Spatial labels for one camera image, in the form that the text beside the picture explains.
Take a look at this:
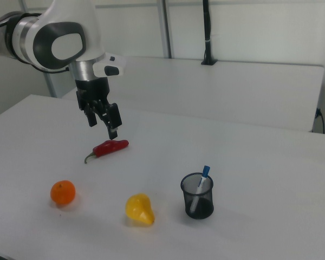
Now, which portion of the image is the black mesh pen cup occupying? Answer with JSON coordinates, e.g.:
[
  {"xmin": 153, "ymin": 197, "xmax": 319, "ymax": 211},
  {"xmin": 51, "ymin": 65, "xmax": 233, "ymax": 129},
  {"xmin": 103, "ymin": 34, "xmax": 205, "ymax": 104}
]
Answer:
[{"xmin": 180, "ymin": 174, "xmax": 215, "ymax": 219}]

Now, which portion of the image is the black pole with clamp base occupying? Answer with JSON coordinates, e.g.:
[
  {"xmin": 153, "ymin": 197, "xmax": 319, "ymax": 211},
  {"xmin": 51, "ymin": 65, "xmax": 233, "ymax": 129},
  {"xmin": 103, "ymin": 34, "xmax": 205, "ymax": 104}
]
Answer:
[{"xmin": 200, "ymin": 0, "xmax": 219, "ymax": 66}]

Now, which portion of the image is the white neighbouring table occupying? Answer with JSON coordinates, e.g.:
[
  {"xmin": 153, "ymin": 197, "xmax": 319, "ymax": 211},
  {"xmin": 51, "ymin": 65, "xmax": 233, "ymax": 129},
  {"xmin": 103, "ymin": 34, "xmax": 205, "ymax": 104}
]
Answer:
[{"xmin": 61, "ymin": 55, "xmax": 325, "ymax": 133}]

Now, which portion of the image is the yellow lemon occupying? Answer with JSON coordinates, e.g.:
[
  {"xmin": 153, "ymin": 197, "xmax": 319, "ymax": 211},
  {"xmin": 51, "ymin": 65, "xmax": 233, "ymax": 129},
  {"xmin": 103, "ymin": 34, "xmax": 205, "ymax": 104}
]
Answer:
[{"xmin": 125, "ymin": 192, "xmax": 155, "ymax": 225}]

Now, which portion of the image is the white marker pen blue cap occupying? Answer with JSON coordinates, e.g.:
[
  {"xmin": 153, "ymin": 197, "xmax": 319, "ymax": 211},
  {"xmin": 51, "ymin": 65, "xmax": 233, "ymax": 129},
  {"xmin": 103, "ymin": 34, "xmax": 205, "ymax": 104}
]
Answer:
[{"xmin": 189, "ymin": 165, "xmax": 212, "ymax": 213}]

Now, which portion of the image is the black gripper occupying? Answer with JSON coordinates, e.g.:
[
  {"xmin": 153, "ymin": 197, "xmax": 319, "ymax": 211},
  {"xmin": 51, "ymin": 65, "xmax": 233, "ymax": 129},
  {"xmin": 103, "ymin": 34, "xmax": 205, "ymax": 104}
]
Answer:
[{"xmin": 75, "ymin": 76, "xmax": 124, "ymax": 140}]

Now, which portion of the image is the orange plastic mandarin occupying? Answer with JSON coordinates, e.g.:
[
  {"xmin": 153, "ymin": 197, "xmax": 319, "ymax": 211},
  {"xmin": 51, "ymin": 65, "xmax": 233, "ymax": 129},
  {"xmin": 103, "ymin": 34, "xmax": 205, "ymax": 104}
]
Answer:
[{"xmin": 50, "ymin": 180, "xmax": 76, "ymax": 205}]

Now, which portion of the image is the red chili pepper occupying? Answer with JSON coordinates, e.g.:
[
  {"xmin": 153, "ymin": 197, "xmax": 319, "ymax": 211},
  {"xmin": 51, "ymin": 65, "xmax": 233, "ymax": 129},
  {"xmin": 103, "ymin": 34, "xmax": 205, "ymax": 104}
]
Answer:
[{"xmin": 83, "ymin": 139, "xmax": 129, "ymax": 165}]

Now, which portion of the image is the grey aluminium frame post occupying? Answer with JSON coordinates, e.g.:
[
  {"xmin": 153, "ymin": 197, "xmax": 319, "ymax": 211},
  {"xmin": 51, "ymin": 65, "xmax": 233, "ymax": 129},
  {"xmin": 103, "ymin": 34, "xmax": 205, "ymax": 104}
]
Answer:
[
  {"xmin": 43, "ymin": 72, "xmax": 58, "ymax": 98},
  {"xmin": 156, "ymin": 0, "xmax": 172, "ymax": 59}
]

